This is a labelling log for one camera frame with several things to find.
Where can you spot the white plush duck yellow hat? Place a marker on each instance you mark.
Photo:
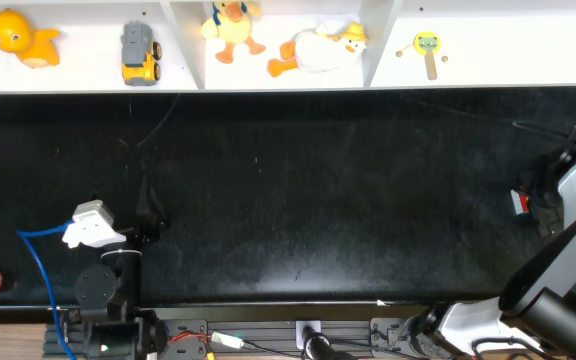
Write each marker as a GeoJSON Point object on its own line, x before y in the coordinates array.
{"type": "Point", "coordinates": [323, 52]}

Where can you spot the mounting rail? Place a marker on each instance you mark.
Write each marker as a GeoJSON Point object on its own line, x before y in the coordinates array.
{"type": "Point", "coordinates": [268, 334]}

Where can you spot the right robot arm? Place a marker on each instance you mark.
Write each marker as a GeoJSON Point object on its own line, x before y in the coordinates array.
{"type": "Point", "coordinates": [553, 270]}

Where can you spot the white shelf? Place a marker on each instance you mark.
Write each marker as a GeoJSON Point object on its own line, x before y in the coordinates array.
{"type": "Point", "coordinates": [518, 60]}

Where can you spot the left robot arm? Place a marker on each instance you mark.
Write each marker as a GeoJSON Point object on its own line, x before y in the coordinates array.
{"type": "Point", "coordinates": [100, 290]}

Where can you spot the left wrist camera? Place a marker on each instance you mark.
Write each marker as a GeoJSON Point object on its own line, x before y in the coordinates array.
{"type": "Point", "coordinates": [93, 225]}

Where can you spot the grey and yellow toy truck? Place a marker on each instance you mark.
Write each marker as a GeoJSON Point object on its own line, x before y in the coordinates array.
{"type": "Point", "coordinates": [140, 55]}

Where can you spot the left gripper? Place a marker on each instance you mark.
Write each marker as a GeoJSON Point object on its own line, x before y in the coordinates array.
{"type": "Point", "coordinates": [132, 235]}

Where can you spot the yellow rattle drum toy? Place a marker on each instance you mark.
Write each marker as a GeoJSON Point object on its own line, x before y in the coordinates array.
{"type": "Point", "coordinates": [428, 44]}

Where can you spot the many-coloured puzzle cube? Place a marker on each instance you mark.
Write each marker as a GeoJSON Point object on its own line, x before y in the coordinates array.
{"type": "Point", "coordinates": [520, 201]}

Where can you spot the yellow rubber duck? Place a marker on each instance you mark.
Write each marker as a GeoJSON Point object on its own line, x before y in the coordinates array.
{"type": "Point", "coordinates": [18, 40]}

